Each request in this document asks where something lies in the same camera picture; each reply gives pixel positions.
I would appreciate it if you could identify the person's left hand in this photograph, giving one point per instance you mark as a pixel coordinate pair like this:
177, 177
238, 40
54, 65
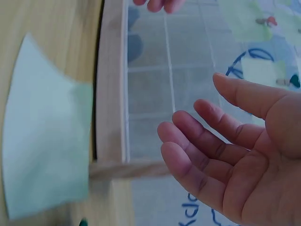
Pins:
160, 4

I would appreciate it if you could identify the person's right hand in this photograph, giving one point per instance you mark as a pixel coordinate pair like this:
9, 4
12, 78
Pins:
254, 169

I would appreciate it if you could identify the person's left fingers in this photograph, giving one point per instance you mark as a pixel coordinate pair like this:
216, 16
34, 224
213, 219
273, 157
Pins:
160, 4

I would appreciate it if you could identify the pale green paper sheet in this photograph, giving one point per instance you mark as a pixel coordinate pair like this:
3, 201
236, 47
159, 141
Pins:
44, 131

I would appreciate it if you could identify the small dark green object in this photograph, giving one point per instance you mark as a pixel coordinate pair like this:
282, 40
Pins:
83, 222

